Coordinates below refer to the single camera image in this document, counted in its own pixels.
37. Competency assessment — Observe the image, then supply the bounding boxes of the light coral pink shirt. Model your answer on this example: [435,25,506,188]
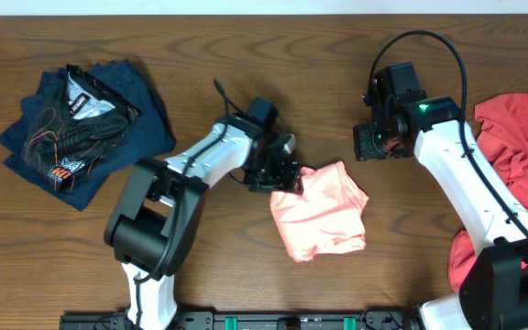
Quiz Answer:
[269,161,369,262]

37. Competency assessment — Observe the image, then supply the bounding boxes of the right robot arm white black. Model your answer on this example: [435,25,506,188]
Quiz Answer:
[353,93,528,329]

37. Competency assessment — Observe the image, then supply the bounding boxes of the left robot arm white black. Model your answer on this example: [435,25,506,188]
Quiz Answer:
[104,116,299,329]

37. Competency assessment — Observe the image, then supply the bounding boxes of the red t-shirt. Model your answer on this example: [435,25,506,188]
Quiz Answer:
[446,93,528,330]

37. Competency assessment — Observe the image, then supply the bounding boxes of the navy blue folded shirt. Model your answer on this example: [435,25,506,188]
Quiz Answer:
[0,60,176,211]

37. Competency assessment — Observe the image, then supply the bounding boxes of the black orange printed folded shirt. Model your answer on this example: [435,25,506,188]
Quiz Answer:
[22,64,141,193]

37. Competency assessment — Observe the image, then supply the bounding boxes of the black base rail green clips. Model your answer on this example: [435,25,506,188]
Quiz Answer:
[59,308,424,330]

